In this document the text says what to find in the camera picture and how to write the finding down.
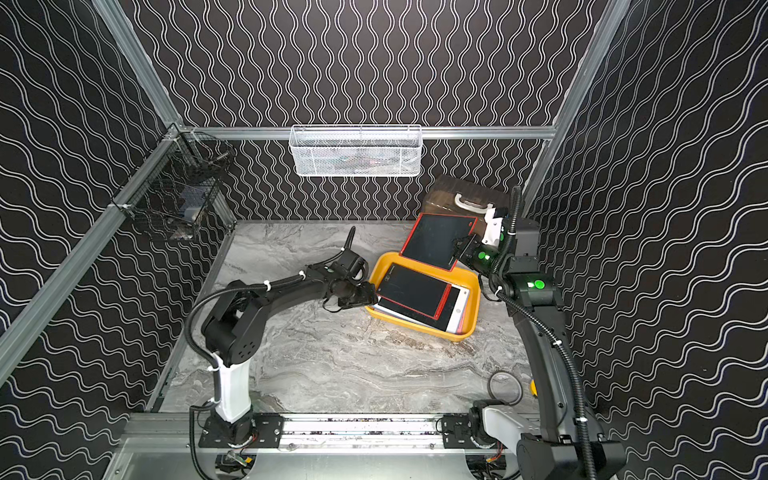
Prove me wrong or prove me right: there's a yellow storage tray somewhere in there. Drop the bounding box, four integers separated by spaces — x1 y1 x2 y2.
366 252 481 342

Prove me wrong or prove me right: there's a pink white writing tablet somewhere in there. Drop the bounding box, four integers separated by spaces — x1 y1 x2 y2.
376 285 469 319

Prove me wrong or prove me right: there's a blue white writing tablet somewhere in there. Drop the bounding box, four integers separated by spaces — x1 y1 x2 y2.
373 302 463 334

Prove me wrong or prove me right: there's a black wire wall basket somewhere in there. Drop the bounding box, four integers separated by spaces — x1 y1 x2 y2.
121 132 236 242

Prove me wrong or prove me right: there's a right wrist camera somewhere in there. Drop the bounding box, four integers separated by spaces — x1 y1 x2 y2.
482 204 509 247

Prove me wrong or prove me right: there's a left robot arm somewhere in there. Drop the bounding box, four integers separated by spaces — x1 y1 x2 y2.
183 226 377 448

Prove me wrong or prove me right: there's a large red writing tablet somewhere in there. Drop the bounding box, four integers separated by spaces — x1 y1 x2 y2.
400 213 477 271

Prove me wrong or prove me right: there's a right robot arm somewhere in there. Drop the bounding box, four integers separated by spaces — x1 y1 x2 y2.
453 187 626 479

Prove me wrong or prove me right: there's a brown white storage case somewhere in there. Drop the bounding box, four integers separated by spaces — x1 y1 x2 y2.
421 175 511 230

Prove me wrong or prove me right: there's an adhesive tape roll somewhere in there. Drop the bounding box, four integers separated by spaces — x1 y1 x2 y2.
486 370 524 406

